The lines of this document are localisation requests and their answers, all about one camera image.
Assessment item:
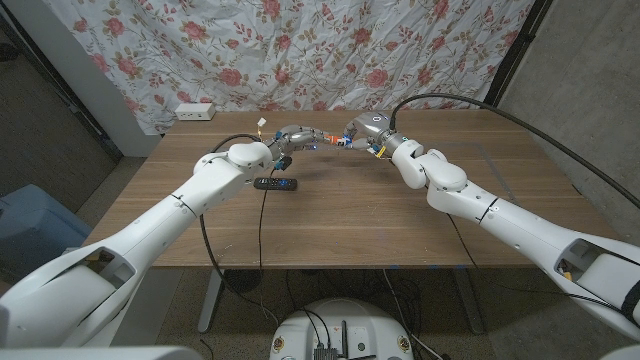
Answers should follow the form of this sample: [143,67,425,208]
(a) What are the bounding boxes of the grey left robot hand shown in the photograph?
[264,124,334,159]

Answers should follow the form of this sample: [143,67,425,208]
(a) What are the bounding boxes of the blue plastic bin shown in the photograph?
[0,183,94,274]

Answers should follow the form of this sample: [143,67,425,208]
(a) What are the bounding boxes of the white metal table leg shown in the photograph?
[197,268,226,334]
[452,268,485,335]

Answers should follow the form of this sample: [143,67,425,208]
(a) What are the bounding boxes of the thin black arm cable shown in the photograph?
[257,167,279,301]
[445,213,626,309]

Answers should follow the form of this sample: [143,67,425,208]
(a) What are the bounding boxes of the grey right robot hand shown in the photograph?
[342,110,409,159]

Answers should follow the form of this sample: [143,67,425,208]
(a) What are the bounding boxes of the grey floor cable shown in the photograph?
[382,269,445,360]

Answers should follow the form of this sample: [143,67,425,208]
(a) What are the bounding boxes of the black frame bar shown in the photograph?
[0,9,124,162]

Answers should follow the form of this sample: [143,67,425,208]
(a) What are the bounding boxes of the black backdrop stand pole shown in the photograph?
[482,0,554,110]

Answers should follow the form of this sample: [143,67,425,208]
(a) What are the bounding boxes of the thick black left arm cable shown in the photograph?
[198,133,281,329]

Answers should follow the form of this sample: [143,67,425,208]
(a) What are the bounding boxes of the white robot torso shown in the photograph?
[0,343,640,360]

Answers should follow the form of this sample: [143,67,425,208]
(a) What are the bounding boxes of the black TV remote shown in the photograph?
[253,176,299,192]

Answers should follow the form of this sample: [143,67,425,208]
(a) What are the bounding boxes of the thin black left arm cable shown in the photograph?
[257,167,279,301]

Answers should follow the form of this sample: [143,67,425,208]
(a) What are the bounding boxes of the white power strip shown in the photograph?
[174,102,217,122]

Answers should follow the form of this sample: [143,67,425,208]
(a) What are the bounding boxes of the floral backdrop sheet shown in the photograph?
[42,0,536,136]

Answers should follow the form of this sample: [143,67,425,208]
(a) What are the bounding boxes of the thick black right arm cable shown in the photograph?
[389,93,640,210]

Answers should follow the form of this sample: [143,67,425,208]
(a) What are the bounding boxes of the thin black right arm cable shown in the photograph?
[445,213,626,309]

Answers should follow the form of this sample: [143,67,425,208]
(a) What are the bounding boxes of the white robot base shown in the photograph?
[269,298,415,360]

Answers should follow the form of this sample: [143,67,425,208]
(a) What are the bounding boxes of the black round floor disc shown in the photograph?
[222,269,265,295]

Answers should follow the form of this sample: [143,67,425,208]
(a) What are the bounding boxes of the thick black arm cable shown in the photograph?
[389,93,640,210]
[198,133,281,329]

